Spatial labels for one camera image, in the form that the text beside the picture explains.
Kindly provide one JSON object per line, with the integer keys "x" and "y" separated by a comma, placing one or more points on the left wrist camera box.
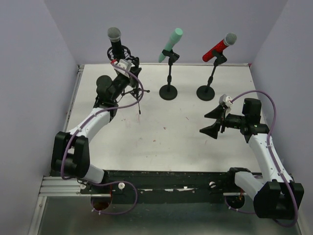
{"x": 122, "y": 67}

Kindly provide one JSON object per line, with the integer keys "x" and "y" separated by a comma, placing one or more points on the aluminium frame rail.
{"x": 57, "y": 187}

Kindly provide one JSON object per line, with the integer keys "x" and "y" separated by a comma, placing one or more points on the short black round-base mic stand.
{"x": 168, "y": 91}

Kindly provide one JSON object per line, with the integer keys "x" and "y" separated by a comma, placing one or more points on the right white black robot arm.
{"x": 277, "y": 195}

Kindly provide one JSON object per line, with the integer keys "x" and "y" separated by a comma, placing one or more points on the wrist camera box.
{"x": 226, "y": 102}
{"x": 122, "y": 67}

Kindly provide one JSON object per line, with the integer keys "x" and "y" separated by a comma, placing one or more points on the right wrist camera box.
{"x": 226, "y": 102}

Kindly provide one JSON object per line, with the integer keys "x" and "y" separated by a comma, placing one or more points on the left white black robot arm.
{"x": 70, "y": 156}

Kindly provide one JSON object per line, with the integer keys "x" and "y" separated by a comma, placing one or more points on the mint green microphone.
{"x": 175, "y": 37}

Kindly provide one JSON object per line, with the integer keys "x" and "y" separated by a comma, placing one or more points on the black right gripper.
{"x": 222, "y": 121}

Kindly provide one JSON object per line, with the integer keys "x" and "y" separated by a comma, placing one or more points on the red glitter microphone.
{"x": 227, "y": 41}

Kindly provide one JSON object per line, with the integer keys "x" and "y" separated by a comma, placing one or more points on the black front mounting rail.
{"x": 168, "y": 187}

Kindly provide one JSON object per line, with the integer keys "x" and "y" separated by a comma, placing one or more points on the black microphone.
{"x": 115, "y": 41}

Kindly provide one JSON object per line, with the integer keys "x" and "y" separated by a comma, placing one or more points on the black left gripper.
{"x": 133, "y": 73}

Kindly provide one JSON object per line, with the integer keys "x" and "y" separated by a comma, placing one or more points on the tall black tripod mic stand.
{"x": 136, "y": 93}

